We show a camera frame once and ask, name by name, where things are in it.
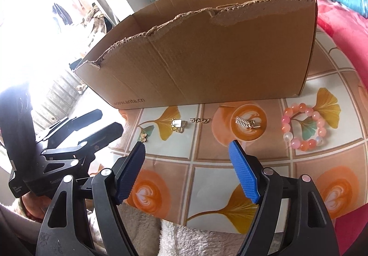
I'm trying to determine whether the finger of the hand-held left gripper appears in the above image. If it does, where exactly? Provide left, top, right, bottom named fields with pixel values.
left=43, top=122, right=124, bottom=163
left=43, top=109, right=103, bottom=142

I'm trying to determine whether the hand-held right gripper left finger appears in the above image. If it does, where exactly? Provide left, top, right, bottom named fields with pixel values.
left=36, top=141, right=146, bottom=256

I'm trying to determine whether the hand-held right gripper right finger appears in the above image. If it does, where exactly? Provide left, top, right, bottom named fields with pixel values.
left=228, top=139, right=338, bottom=256

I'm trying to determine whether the gold ribbed clasp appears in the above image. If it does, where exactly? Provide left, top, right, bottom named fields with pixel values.
left=235, top=116, right=262, bottom=130

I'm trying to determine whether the pink bead bracelet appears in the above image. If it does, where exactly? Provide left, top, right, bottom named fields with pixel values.
left=282, top=103, right=327, bottom=152

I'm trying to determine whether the gold charm earring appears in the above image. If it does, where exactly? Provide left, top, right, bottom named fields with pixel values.
left=171, top=118, right=186, bottom=133

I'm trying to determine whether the brown cardboard box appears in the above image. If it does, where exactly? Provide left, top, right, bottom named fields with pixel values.
left=74, top=0, right=318, bottom=109

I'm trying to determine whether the person's left hand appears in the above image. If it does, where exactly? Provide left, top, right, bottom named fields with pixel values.
left=20, top=195, right=54, bottom=220

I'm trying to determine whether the metal balcony railing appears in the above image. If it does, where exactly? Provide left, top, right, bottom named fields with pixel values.
left=32, top=70, right=87, bottom=130

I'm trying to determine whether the white fleece garment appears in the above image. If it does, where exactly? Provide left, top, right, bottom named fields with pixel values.
left=86, top=204, right=248, bottom=256

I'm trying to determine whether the pile of clothes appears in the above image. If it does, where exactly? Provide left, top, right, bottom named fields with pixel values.
left=86, top=4, right=116, bottom=47

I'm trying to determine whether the dark hanging jacket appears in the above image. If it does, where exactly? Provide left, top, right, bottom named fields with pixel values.
left=52, top=1, right=73, bottom=26

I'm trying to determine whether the pink floral blanket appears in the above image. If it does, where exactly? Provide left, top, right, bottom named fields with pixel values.
left=260, top=0, right=368, bottom=256

